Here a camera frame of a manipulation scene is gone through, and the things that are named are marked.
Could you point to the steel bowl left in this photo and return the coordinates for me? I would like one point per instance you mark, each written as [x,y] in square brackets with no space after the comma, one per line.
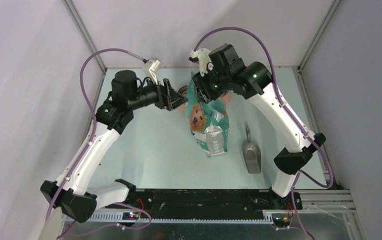
[182,91]

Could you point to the metal food scoop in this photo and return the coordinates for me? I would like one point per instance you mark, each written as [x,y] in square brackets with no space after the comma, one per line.
[251,154]

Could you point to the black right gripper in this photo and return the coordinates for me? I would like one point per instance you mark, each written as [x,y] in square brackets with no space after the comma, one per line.
[201,82]

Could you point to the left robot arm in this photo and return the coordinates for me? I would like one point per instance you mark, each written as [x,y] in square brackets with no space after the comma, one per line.
[70,191]

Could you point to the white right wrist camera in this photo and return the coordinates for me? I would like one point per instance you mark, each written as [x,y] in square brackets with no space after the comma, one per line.
[202,57]

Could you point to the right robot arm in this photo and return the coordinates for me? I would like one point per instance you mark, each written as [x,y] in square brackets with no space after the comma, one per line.
[222,70]

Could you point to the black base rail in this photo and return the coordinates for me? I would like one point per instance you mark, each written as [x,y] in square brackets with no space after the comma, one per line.
[211,204]

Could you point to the green pet food bag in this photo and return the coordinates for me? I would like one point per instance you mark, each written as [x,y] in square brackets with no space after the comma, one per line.
[208,122]

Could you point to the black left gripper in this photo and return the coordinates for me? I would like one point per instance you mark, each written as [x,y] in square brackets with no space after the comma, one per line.
[168,100]

